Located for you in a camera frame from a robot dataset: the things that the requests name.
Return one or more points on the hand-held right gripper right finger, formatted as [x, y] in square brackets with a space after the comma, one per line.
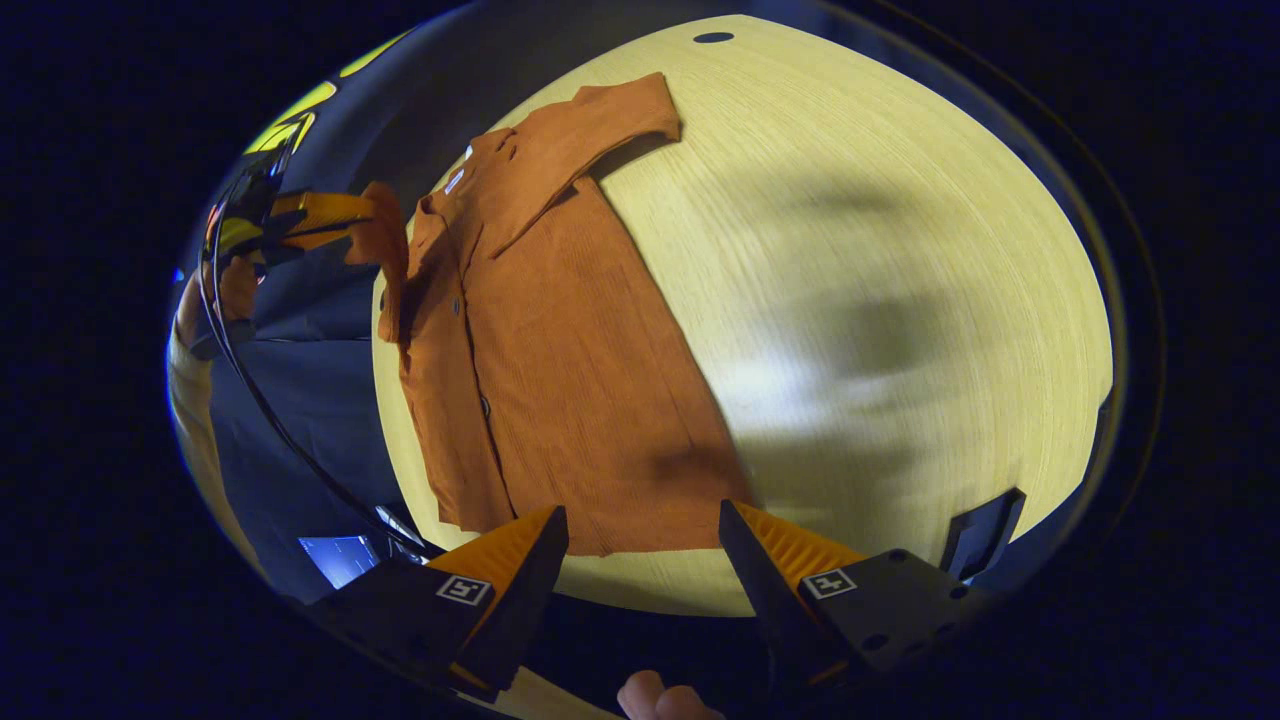
[770, 610]

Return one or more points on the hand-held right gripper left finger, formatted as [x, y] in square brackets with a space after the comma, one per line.
[525, 600]

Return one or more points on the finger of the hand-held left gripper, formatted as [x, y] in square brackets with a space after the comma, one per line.
[315, 238]
[330, 207]

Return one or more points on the orange button-up jacket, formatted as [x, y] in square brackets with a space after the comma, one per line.
[560, 380]

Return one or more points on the black backdrop cloth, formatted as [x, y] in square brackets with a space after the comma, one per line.
[320, 420]

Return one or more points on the blue computer monitor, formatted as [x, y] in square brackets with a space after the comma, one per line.
[340, 560]

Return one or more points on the black chair back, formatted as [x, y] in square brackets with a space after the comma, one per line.
[985, 535]

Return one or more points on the black table grommet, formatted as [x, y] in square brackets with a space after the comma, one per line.
[713, 37]

